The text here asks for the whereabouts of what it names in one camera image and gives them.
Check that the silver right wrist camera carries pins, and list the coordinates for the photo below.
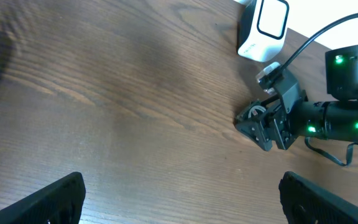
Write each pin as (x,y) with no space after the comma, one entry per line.
(268,77)

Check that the white barcode scanner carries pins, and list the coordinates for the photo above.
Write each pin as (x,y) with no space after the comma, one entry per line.
(262,29)

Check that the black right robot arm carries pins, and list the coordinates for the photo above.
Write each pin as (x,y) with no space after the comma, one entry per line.
(332,120)

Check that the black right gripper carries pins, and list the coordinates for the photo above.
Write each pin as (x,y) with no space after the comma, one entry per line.
(287,97)

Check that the dark green round-logo packet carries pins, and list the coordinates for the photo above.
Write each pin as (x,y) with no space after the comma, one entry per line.
(254,109)

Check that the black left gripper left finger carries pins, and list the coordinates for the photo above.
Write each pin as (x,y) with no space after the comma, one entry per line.
(60,202)

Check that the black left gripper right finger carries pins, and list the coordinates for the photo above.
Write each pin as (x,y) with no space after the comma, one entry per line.
(305,202)

